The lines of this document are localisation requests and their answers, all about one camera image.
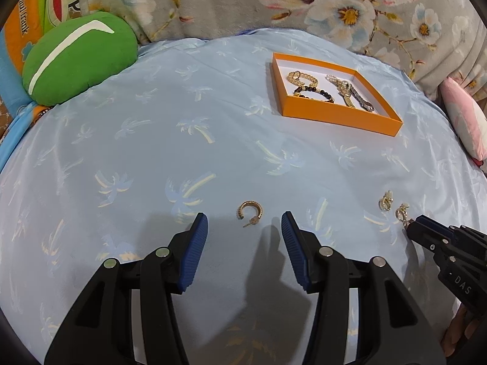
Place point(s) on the gold bangle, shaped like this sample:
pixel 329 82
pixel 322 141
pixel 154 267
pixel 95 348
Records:
pixel 302 80

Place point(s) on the person's right hand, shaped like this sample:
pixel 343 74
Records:
pixel 458 330

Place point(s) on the brown patterned cloth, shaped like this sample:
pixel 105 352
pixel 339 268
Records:
pixel 5 118

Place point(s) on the orange cardboard box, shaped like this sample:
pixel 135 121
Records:
pixel 342 118

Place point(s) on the cartoon printed orange blanket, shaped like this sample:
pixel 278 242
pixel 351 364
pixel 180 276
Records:
pixel 23 26

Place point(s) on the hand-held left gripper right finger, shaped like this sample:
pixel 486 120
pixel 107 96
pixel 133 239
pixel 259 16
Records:
pixel 296 253

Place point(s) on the silver wristwatch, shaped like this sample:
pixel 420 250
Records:
pixel 361 100

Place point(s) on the gold wristwatch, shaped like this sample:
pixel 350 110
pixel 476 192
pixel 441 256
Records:
pixel 348 97

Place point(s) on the grey floral blanket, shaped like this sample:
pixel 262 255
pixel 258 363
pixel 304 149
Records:
pixel 228 0

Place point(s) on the small gold earring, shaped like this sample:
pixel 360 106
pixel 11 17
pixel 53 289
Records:
pixel 400 213
pixel 384 202

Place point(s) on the gold hoop earring with post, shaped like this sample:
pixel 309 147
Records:
pixel 249 202

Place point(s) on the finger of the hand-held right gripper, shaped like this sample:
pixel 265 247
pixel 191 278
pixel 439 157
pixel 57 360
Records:
pixel 424 230

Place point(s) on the green pillow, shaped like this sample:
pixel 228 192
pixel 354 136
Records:
pixel 80 57

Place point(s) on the pink pillow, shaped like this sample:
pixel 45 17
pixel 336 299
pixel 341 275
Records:
pixel 466 118

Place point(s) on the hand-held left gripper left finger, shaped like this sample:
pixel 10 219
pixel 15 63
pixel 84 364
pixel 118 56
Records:
pixel 192 253

